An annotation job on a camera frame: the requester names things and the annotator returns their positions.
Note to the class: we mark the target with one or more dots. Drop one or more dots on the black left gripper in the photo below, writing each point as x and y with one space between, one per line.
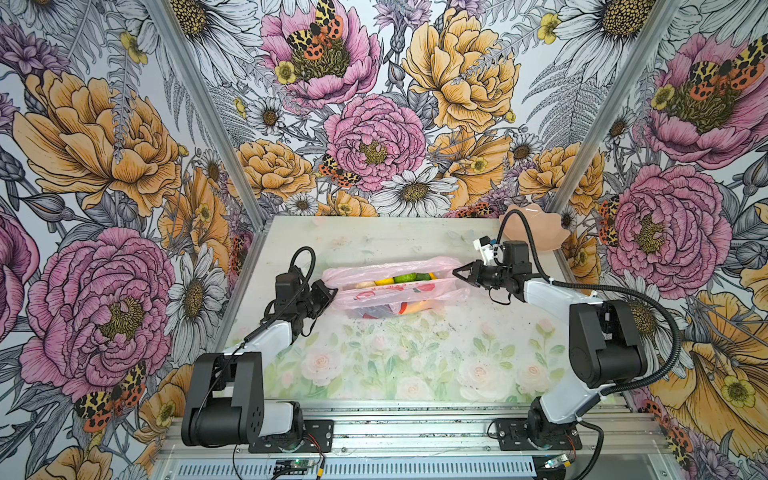
325 298

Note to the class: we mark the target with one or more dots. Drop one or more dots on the right aluminium corner post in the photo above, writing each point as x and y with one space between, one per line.
647 44

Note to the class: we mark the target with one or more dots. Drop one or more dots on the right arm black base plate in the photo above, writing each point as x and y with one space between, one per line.
516 434

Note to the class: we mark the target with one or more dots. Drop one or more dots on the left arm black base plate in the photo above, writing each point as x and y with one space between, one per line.
313 437

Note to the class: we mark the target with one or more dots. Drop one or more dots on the green circuit board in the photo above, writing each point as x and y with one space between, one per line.
298 467
557 462

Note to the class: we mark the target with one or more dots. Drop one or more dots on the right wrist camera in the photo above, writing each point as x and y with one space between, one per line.
488 250

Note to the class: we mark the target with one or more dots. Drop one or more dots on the white ventilated cable duct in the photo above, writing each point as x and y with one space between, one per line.
516 467

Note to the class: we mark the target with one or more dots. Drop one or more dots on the fake yellow lemon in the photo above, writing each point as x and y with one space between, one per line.
383 281

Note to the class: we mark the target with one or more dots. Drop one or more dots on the aluminium corner post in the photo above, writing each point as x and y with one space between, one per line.
647 44
185 65

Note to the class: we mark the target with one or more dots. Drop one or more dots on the pink printed plastic bag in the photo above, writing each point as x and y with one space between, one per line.
359 298

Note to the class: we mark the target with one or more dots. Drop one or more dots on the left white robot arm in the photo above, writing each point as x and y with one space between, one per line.
226 403

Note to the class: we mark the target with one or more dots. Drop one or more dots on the fake yellow banana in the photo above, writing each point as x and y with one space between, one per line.
412 307

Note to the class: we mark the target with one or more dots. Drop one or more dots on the left aluminium corner post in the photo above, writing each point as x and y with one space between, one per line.
185 65

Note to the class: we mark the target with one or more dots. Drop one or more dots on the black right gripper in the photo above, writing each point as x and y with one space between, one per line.
476 277

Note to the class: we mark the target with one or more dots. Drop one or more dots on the left green circuit board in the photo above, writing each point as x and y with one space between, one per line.
298 467

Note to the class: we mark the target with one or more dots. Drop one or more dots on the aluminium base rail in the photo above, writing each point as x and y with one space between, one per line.
374 428

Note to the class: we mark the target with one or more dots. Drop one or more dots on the right green circuit board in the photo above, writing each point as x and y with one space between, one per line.
557 462

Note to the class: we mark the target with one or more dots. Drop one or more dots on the fake green lime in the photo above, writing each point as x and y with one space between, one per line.
406 278

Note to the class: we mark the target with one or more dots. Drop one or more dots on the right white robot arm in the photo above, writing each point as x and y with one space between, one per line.
604 347

